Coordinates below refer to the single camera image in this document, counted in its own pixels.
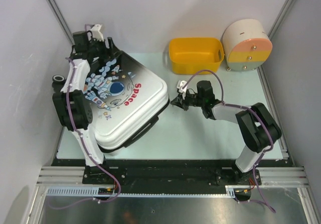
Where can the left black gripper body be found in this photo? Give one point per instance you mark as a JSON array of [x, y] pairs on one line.
[[99, 49]]

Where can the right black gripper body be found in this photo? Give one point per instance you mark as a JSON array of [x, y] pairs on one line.
[[194, 99]]

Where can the space print kids suitcase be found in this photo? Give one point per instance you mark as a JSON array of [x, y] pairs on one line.
[[126, 99]]

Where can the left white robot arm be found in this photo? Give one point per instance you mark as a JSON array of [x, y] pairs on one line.
[[72, 107]]

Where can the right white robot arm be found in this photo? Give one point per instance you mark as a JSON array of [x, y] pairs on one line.
[[258, 128]]

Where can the yellow plastic basket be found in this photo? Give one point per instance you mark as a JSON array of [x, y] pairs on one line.
[[189, 55]]

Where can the round pastel drawer box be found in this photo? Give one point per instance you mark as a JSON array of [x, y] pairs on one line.
[[246, 45]]

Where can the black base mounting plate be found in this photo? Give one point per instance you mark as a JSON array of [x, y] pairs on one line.
[[170, 176]]

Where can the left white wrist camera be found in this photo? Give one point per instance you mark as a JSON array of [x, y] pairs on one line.
[[96, 31]]

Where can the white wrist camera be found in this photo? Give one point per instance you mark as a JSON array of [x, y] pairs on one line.
[[182, 87], [96, 31]]

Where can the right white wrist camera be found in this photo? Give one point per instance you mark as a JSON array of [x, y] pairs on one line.
[[182, 87]]

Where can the aluminium frame rail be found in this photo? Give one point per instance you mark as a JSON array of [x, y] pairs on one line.
[[281, 177]]

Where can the white slotted cable duct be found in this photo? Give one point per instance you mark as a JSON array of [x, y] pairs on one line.
[[103, 192]]

